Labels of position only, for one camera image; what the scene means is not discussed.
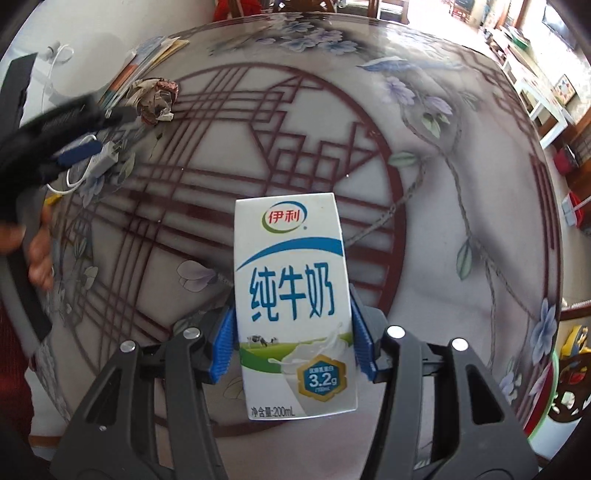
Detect dark wooden chair right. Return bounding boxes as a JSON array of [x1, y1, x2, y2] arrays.
[[546, 303, 591, 423]]

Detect stack of books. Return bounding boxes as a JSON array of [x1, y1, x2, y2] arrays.
[[99, 36, 189, 109]]

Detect white coffee table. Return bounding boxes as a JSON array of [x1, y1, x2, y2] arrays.
[[489, 29, 574, 149]]

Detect white blue milk carton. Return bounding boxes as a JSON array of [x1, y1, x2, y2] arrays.
[[233, 193, 358, 421]]

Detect person's left hand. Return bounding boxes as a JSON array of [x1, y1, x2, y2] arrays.
[[0, 206, 54, 291]]

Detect paper ball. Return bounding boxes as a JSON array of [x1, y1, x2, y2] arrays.
[[126, 78, 179, 126]]

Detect white charger with cable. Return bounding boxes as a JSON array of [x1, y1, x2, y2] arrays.
[[46, 134, 118, 196]]

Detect red green trash bin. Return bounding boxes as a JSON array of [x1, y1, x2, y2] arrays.
[[524, 351, 559, 440]]

